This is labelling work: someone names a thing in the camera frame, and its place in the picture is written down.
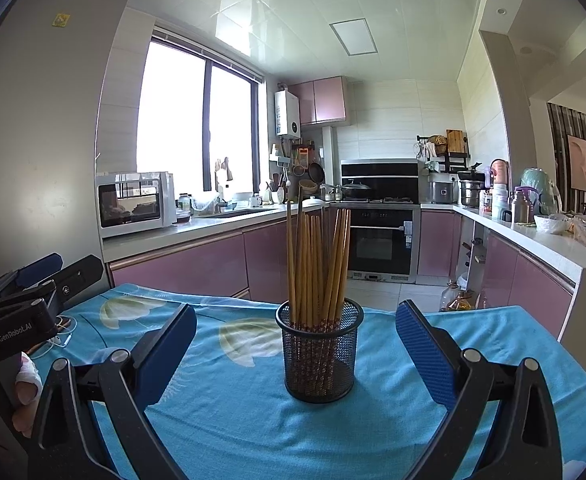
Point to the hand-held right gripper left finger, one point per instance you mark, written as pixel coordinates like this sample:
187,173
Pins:
173,345

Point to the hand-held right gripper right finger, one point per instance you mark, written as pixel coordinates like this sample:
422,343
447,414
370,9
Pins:
420,345

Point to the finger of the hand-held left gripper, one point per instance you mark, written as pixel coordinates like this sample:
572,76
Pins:
80,272
40,265

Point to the black mesh utensil holder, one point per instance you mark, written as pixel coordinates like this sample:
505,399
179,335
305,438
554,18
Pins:
318,385

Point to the bundle of wooden chopsticks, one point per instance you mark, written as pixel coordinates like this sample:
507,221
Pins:
318,270

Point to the person's left hand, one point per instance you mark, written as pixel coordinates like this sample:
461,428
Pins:
28,385

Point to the clear plastic bottle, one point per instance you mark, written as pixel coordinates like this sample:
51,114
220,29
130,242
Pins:
445,300

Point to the white microwave oven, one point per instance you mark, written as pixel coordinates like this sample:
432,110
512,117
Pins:
133,205

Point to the pink base cabinets with sink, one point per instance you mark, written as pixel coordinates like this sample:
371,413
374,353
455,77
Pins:
198,260

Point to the black built-in oven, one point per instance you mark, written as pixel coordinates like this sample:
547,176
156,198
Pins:
378,250

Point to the blue floral tablecloth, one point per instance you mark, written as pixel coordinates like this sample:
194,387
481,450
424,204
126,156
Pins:
253,435

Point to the grey refrigerator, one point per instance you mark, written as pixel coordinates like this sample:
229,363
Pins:
38,135

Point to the silver rice cooker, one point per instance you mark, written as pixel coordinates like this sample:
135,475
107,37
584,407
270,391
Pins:
443,191

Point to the steel stock pot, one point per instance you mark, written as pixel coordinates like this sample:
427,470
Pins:
470,195

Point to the white canister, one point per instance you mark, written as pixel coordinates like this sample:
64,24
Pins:
499,202

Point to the black wok with lid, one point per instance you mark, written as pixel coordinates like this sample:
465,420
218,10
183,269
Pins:
357,190

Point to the steel flask with purple lid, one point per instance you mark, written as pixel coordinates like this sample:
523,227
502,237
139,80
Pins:
520,210

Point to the black range hood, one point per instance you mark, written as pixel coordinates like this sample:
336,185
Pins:
393,175

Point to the white bowl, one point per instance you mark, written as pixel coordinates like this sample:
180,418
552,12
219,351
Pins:
549,226

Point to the white casserole dish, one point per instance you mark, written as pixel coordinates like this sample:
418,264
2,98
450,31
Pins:
315,201

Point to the kitchen window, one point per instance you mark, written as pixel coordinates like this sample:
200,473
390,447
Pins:
173,120

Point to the pink thermos jug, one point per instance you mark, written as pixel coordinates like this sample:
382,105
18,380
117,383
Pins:
499,172

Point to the hanging black frying pan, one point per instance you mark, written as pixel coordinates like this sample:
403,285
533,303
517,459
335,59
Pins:
315,172

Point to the wooden cutting board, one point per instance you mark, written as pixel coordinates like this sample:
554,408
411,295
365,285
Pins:
456,141

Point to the white water heater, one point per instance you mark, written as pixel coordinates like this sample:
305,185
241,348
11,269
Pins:
287,112

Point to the ceiling light panel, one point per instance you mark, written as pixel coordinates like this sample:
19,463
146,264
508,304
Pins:
353,36

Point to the black wall rack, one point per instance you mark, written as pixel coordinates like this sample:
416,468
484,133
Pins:
455,162

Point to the framed wall picture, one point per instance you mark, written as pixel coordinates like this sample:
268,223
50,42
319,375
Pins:
579,162

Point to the pink wall cabinet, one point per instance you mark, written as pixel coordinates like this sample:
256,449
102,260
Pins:
323,100

